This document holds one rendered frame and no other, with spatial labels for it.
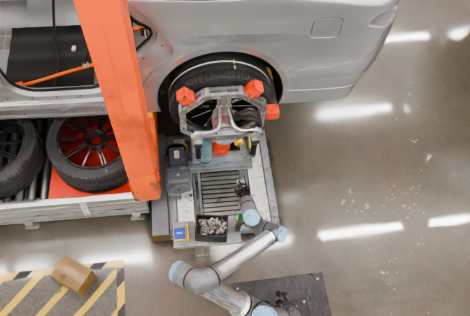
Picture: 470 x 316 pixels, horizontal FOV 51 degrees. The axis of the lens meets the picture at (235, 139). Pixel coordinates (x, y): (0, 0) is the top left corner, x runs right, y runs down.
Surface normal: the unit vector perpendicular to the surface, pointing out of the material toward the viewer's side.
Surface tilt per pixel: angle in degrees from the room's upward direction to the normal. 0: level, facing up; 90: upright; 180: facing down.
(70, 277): 0
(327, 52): 90
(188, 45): 90
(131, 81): 90
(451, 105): 0
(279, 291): 0
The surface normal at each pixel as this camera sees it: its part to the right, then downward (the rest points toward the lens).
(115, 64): 0.11, 0.86
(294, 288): 0.05, -0.51
